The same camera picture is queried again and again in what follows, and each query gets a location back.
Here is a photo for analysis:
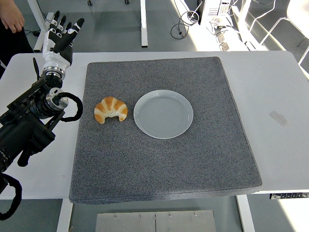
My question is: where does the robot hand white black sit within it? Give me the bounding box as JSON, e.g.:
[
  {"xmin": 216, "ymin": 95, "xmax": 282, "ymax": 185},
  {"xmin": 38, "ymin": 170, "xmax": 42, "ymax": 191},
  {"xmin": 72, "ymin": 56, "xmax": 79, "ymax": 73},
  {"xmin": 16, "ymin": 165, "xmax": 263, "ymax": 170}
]
[{"xmin": 42, "ymin": 11, "xmax": 85, "ymax": 71}]

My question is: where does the golden croissant bread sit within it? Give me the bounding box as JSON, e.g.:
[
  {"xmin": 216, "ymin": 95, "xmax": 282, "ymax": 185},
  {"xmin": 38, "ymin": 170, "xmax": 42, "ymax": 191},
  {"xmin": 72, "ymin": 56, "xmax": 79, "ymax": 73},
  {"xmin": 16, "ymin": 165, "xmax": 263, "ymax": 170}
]
[{"xmin": 94, "ymin": 96, "xmax": 128, "ymax": 124}]

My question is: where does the round light grey plate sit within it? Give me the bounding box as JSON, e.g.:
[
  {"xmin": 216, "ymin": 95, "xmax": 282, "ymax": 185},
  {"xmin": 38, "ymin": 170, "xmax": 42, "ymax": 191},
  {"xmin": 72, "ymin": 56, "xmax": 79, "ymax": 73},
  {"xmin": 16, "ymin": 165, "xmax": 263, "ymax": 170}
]
[{"xmin": 133, "ymin": 89, "xmax": 195, "ymax": 140}]

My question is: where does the grey metal plate with screws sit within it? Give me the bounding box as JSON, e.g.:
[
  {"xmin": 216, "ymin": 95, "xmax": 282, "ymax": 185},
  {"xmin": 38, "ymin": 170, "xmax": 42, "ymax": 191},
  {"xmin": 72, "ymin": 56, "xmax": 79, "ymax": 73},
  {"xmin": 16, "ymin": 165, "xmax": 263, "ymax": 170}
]
[{"xmin": 95, "ymin": 210, "xmax": 217, "ymax": 232}]

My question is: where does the white desk leg with foot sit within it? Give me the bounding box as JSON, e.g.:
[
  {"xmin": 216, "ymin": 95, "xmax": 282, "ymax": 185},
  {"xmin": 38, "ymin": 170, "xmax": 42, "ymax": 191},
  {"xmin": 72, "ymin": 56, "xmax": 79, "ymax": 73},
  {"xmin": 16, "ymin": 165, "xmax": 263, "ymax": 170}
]
[
  {"xmin": 27, "ymin": 0, "xmax": 56, "ymax": 53},
  {"xmin": 140, "ymin": 0, "xmax": 149, "ymax": 48}
]

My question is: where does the person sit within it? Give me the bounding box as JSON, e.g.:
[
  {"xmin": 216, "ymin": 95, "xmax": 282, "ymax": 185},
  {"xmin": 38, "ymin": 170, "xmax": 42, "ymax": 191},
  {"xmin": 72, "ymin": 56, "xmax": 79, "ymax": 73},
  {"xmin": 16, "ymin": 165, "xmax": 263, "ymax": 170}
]
[{"xmin": 0, "ymin": 19, "xmax": 34, "ymax": 80}]

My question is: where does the person's hand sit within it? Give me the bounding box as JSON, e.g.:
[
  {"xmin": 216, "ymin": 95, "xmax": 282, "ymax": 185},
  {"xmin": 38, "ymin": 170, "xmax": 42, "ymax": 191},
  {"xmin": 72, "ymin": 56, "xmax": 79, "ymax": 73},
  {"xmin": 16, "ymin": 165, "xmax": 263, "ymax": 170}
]
[{"xmin": 0, "ymin": 0, "xmax": 25, "ymax": 34}]

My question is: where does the grey felt mat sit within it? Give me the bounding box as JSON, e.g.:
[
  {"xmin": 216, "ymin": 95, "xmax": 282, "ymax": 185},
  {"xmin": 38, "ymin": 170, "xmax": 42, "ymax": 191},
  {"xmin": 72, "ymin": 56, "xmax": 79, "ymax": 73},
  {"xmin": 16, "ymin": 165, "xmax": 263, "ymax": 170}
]
[{"xmin": 69, "ymin": 57, "xmax": 263, "ymax": 205}]

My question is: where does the white table leg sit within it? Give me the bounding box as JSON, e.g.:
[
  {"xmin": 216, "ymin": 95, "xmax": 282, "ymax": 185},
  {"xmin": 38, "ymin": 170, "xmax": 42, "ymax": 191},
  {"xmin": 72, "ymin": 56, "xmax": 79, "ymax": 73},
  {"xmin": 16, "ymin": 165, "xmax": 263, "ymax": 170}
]
[
  {"xmin": 56, "ymin": 199, "xmax": 73, "ymax": 232},
  {"xmin": 236, "ymin": 194, "xmax": 256, "ymax": 232}
]

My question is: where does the white equipment box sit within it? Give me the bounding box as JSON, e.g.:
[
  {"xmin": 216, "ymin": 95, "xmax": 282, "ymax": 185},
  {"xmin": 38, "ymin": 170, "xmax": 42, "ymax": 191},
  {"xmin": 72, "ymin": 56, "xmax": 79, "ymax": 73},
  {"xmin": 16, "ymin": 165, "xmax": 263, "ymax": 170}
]
[{"xmin": 199, "ymin": 0, "xmax": 233, "ymax": 26}]

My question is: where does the grey tape strip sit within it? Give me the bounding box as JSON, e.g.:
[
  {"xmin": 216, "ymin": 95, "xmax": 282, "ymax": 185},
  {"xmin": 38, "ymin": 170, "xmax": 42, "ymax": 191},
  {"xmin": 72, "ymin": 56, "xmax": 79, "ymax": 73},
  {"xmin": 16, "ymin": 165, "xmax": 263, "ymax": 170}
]
[{"xmin": 269, "ymin": 110, "xmax": 289, "ymax": 128}]

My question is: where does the white chair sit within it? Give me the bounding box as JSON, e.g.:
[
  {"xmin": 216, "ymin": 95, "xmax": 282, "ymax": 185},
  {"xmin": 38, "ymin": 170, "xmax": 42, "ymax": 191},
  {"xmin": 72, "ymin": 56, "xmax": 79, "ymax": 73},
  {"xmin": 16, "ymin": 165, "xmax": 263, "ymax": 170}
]
[{"xmin": 259, "ymin": 0, "xmax": 309, "ymax": 73}]

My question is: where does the desk height control panel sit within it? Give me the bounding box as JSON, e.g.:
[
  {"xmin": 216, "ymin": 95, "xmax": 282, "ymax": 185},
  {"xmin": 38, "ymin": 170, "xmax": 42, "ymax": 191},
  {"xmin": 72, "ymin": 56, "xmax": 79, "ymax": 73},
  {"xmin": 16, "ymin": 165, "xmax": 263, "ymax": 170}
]
[{"xmin": 269, "ymin": 192, "xmax": 309, "ymax": 200}]

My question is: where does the black floor cable loop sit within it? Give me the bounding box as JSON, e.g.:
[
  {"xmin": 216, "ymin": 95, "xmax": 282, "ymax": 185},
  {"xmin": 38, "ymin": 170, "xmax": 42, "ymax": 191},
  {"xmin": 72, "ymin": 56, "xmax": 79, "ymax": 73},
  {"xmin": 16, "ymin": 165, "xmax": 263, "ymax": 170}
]
[{"xmin": 170, "ymin": 11, "xmax": 201, "ymax": 39}]

